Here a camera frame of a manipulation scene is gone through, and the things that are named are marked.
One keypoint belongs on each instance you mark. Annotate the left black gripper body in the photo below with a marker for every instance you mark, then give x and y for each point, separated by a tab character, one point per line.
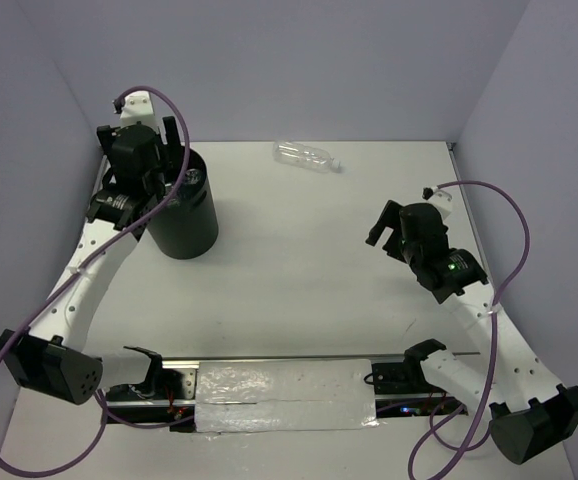
158	185

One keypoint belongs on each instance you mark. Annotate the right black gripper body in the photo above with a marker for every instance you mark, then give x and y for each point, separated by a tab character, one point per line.
410	252

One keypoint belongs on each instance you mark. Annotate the clear bottle blue cap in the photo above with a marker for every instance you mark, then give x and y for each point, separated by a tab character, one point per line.
193	177

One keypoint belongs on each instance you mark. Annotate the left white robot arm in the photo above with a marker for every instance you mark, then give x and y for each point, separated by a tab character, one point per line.
46	354

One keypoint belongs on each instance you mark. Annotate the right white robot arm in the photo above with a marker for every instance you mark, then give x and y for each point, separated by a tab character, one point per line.
528	409

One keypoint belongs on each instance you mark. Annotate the black round bin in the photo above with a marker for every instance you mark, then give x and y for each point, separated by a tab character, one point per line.
187	227

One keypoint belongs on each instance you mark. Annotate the silver foil tape panel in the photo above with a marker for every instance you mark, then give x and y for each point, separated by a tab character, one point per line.
288	395

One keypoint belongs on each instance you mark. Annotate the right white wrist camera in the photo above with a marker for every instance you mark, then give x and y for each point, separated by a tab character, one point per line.
440	199

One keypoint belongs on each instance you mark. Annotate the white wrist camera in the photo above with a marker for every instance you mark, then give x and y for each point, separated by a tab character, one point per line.
440	199
136	108

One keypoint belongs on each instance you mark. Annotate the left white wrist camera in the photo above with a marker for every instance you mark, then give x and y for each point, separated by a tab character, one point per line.
136	108

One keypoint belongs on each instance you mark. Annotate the black metal base rail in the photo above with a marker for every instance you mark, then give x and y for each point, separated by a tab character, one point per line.
397	389

